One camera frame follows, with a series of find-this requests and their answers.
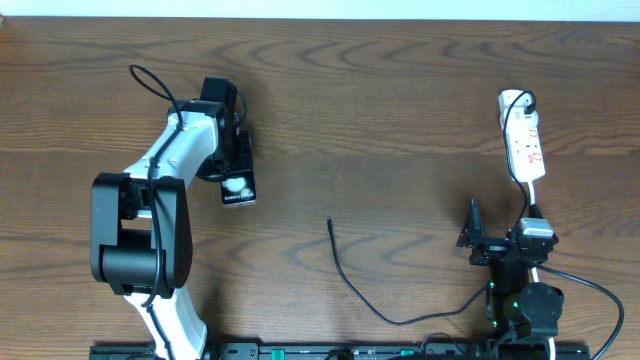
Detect black USB charging cable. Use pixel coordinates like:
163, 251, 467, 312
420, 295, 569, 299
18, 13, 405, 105
326, 90, 538, 327

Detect black flip smartphone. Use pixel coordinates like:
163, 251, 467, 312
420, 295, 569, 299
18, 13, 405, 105
221, 129, 257, 206

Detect white power strip cord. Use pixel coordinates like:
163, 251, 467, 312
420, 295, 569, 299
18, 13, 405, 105
527, 180, 557, 360

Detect white power strip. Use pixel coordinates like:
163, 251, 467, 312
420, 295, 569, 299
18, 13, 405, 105
500, 107, 546, 183

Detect white USB wall charger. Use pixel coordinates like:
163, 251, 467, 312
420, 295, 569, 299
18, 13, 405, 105
498, 89, 539, 127

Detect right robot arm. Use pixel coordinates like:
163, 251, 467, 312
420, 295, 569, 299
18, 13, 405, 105
456, 201, 564, 359

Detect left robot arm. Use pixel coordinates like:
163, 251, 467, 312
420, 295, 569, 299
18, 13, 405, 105
90, 77, 240, 359

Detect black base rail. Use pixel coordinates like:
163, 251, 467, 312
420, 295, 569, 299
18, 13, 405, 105
88, 340, 590, 360

